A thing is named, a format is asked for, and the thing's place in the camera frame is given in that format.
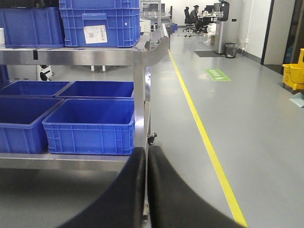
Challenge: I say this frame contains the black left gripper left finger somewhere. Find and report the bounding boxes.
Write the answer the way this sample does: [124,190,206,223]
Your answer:
[60,147,146,228]

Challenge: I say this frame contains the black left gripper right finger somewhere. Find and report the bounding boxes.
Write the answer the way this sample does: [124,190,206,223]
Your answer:
[147,146,241,228]

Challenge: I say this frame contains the blue bin front right lower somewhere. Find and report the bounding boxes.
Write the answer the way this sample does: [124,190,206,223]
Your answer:
[42,99,135,156]

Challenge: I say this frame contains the blue bin back right lower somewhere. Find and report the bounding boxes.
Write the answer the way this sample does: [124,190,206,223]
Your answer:
[56,81,133,99]

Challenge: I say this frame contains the blue bin front left lower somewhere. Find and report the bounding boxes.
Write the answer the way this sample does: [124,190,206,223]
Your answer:
[0,96,63,154]

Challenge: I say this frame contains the blue bin back left lower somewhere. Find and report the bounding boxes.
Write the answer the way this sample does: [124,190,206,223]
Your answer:
[0,81,70,97]

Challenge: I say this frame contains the stainless steel bin cart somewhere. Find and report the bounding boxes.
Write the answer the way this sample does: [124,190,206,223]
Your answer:
[0,23,171,224]

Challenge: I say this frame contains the black mesh waste bin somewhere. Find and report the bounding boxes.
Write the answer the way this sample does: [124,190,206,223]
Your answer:
[225,43,238,58]

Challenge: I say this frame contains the yellow mop bucket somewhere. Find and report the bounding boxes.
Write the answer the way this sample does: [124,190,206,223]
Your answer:
[282,48,304,94]

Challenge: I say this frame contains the blue bin with label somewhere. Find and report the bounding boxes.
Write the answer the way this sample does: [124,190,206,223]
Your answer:
[59,0,140,48]

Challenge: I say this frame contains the seated person at desk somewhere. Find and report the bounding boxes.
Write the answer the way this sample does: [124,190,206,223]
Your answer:
[189,5,209,31]

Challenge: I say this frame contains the blue bin upper left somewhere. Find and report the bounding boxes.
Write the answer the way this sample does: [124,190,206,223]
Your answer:
[0,7,65,48]

